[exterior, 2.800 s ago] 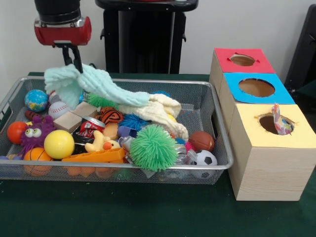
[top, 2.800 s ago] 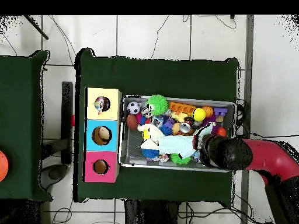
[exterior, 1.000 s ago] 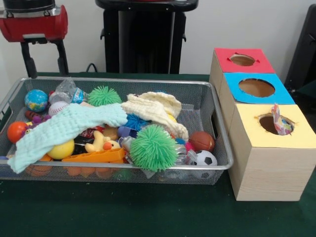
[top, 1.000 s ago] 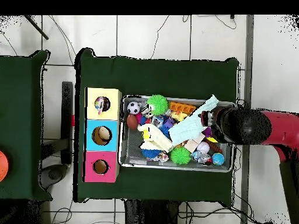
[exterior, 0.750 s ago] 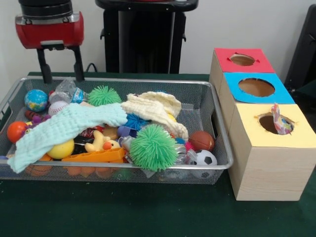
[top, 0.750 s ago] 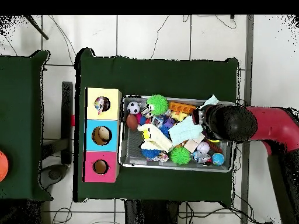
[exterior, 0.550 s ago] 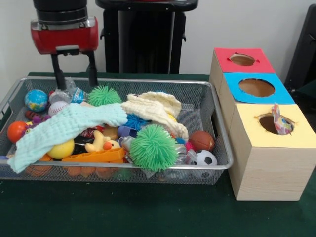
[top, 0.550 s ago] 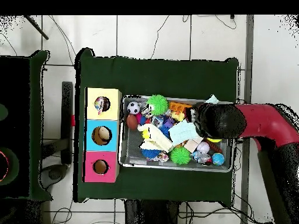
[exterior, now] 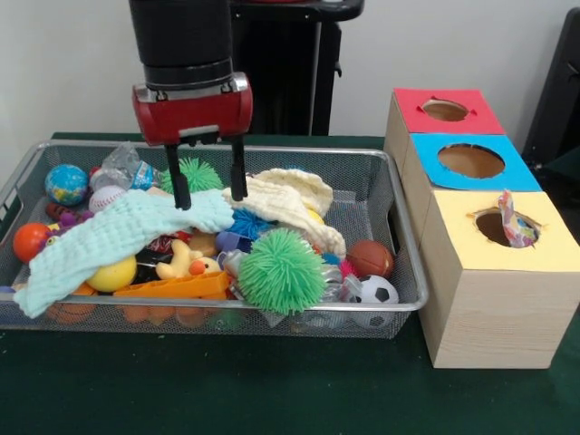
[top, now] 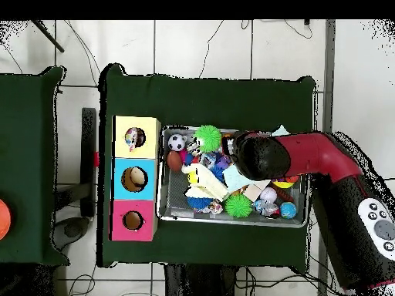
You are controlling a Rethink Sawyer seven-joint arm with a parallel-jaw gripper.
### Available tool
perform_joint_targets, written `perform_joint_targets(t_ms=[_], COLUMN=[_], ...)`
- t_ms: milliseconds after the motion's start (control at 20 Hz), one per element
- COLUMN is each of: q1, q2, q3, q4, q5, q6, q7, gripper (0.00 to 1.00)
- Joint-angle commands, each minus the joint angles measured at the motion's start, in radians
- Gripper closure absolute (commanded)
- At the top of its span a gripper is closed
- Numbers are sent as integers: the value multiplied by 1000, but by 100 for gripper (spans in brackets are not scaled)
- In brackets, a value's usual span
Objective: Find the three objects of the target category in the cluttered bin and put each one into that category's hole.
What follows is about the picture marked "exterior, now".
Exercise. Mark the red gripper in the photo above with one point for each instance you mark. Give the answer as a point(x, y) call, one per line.
point(195, 115)

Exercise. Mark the cream knitted cloth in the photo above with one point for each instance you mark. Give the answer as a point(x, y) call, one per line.
point(290, 195)

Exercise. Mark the light blue cloth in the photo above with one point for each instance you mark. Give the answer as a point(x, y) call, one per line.
point(113, 235)

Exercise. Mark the green spiky rubber ball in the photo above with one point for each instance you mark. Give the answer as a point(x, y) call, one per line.
point(281, 272)
point(201, 174)

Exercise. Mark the colourful polka dot cloth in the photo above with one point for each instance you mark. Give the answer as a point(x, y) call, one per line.
point(516, 226)

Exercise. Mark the silver mesh bin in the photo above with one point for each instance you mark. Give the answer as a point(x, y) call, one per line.
point(226, 317)

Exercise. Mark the wooden box with three holes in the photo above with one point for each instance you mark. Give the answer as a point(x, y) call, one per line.
point(489, 317)

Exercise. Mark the blue spiky rubber ball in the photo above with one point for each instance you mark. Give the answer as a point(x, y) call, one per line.
point(249, 222)

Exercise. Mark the white toy baseball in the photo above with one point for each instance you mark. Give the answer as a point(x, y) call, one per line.
point(106, 197)

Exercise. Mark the yellow smooth ball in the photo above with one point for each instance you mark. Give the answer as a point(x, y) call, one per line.
point(115, 274)

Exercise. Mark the blue globe ball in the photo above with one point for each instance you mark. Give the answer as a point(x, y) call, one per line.
point(66, 185)

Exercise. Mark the purple furry monster toy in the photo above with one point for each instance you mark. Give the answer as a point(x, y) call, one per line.
point(68, 219)

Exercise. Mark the brown toy football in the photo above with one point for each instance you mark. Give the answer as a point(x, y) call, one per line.
point(370, 259)

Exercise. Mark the red orange ball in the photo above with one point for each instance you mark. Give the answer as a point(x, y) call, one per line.
point(27, 240)

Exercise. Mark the black and white soccer ball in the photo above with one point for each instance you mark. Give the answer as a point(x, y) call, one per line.
point(376, 292)

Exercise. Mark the dark green table cloth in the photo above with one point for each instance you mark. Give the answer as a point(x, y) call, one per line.
point(226, 389)

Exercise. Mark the black upright panel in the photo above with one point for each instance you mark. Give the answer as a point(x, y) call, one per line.
point(557, 90)

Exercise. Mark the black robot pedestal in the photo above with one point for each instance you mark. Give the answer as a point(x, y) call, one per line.
point(290, 68)

